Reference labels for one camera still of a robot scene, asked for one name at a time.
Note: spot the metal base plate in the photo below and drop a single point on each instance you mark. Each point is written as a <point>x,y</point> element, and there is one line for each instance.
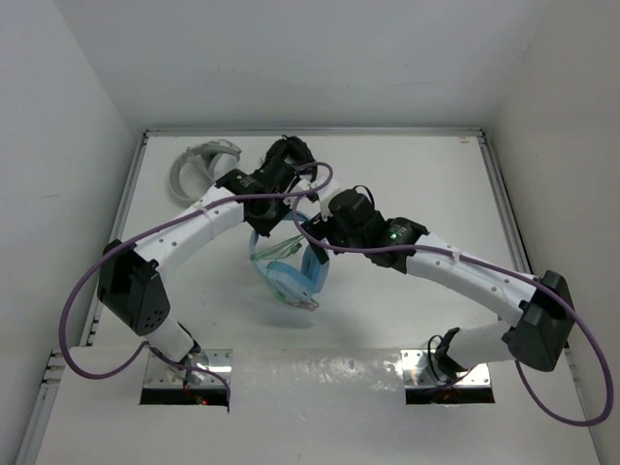
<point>159,374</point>
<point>417,373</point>

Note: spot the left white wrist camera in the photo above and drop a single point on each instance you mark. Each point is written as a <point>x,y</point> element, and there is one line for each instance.
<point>309,187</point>

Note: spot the light blue headphones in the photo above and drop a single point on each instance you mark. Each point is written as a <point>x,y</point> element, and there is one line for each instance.
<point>292,272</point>

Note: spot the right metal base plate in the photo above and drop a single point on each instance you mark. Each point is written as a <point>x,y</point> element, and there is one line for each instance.
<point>417,373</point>

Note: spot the grey white headphones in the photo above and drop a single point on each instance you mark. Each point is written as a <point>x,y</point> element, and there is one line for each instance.
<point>208,161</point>

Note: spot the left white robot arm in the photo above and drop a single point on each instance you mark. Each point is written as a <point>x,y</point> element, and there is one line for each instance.
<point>133,276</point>

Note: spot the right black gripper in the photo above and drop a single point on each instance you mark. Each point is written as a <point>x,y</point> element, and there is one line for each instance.
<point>321,227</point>

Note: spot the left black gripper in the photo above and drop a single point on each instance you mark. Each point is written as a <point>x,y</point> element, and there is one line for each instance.
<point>265,228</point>

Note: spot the black headphones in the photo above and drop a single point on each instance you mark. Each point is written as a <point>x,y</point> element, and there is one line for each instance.
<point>291,150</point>

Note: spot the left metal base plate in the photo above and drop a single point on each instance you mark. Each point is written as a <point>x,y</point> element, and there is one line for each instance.
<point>159,374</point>

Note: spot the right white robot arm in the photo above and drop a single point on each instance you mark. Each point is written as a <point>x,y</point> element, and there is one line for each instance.
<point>531,327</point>

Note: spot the white front cover board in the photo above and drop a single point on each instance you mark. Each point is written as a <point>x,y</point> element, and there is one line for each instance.
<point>305,407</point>

